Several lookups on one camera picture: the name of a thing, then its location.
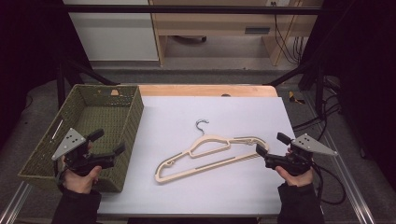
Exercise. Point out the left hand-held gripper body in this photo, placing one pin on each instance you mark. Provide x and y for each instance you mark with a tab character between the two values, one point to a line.
73	141

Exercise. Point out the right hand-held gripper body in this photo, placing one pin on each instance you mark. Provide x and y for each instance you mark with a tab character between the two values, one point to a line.
308	145

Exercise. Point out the green woven basket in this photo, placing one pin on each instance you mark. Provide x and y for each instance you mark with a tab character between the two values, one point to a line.
102	118

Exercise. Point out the person's right hand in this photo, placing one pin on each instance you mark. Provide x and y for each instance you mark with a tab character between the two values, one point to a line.
297	179

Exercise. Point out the person's left hand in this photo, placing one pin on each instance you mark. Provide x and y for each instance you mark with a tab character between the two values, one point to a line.
81	182

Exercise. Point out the yellow and black tool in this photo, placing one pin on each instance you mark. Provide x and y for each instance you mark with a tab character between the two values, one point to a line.
294	98

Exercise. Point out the black metal stand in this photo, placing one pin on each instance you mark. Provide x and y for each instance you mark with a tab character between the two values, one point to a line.
319	87
62	84

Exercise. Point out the white table sheet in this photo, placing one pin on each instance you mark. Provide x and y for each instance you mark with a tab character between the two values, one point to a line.
193	199

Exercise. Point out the black curtain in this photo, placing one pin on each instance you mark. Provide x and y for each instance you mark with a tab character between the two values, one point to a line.
28	46
367	77

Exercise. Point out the white cabinet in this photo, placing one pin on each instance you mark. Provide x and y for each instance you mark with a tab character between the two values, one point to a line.
115	34

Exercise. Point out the light wooden desk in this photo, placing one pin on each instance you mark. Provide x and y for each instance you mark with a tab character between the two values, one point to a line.
214	23

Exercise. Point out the black metal crossbar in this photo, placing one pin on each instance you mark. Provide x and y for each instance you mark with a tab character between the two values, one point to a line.
186	9

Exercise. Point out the aluminium rail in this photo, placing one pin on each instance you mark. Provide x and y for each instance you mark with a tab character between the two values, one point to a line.
348	183
14	203

